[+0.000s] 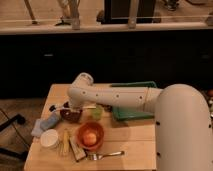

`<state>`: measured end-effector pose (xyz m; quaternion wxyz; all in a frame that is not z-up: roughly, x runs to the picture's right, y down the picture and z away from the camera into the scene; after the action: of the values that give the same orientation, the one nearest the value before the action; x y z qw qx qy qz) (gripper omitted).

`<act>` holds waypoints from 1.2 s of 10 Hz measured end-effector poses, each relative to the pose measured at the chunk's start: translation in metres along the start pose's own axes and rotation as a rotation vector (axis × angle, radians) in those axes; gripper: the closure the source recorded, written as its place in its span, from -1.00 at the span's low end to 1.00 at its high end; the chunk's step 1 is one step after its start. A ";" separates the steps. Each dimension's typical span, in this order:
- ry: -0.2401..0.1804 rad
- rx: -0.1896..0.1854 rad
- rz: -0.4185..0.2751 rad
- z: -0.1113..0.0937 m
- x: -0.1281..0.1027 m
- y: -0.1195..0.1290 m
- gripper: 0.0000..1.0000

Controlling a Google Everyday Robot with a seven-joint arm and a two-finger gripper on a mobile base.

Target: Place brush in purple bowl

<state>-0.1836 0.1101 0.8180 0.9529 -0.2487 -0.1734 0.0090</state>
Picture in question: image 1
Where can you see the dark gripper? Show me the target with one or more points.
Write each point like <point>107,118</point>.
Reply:
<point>69,105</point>

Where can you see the brush with black handle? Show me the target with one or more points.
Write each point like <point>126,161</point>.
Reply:
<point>55,107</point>

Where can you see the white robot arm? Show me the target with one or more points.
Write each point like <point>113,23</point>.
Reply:
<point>183,127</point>

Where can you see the dark purple bowl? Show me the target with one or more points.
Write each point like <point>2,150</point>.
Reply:
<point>69,116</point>

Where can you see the orange plastic bowl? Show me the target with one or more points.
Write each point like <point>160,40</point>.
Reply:
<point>94,127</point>

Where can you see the orange ball in bowl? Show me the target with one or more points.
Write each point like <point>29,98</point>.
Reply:
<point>89,139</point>

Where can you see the blue cloth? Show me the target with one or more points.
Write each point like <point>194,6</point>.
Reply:
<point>42,125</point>

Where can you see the white round cup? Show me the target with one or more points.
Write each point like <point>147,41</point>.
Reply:
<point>49,138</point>

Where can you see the yellow sticks bundle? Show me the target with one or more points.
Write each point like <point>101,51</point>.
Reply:
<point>64,150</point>

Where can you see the black chair base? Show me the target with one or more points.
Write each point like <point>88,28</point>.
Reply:
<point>9,129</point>

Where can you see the small tan box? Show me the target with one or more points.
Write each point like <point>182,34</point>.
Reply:
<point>78,152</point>

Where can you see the green plastic tray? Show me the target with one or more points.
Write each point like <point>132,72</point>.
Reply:
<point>126,114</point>

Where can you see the silver metal fork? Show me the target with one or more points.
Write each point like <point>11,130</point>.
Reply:
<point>95,156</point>

